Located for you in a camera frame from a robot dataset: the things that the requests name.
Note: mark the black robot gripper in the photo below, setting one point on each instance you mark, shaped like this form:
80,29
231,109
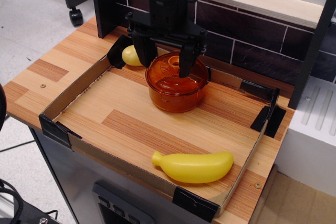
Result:
167,22

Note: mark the orange transparent pot lid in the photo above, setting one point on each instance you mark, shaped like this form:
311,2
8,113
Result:
163,76

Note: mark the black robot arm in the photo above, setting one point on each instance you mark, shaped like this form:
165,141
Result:
167,23

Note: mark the orange transparent toy pot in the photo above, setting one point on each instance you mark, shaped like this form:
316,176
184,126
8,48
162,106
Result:
177,103

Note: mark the yellow toy potato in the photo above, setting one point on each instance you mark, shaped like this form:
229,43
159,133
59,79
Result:
130,56

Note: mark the cardboard fence with black tape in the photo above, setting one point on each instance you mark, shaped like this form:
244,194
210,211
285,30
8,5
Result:
102,130

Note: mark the black office chair base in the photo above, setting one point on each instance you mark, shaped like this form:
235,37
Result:
75,14

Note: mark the yellow toy banana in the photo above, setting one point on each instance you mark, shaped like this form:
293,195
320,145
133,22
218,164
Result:
194,168

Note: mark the white ridged sink drainer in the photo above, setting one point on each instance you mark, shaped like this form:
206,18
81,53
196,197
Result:
318,107

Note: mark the grey oven control panel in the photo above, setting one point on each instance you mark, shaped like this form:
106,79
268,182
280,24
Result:
114,209

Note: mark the black vertical post left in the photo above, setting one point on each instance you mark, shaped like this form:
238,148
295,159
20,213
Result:
106,16

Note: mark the black vertical post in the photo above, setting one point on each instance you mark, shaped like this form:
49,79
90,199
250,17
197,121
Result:
106,16
312,52

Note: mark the black vertical post right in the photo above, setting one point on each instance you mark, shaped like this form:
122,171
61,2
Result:
312,52

